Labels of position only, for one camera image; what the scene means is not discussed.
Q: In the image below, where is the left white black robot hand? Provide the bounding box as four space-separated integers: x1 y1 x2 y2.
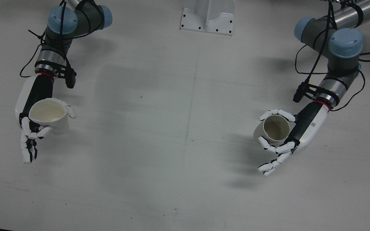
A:
257 101 330 178

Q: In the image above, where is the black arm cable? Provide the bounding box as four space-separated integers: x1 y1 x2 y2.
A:
294 0 370 112
19 0 74 78

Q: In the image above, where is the beige paper cup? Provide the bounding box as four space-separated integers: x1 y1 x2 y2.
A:
253 114 291 149

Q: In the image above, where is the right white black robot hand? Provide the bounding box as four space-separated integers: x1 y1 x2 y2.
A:
14 73 77 164

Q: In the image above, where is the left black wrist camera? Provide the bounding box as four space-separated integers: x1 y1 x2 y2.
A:
293 81 319 103

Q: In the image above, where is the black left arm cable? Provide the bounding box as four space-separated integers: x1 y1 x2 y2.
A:
294 0 370 112

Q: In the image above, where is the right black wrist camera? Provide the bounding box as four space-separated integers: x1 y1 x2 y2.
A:
55 65 77 90

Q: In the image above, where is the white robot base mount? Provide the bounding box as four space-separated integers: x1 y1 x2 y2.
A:
180 0 236 37

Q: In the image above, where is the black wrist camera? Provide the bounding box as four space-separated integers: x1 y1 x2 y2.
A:
293 81 319 103
55 65 77 90

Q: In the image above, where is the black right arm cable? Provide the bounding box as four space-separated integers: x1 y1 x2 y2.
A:
19 0 74 78

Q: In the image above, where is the white paper cup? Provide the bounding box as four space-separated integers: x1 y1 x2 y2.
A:
28 98 70 135

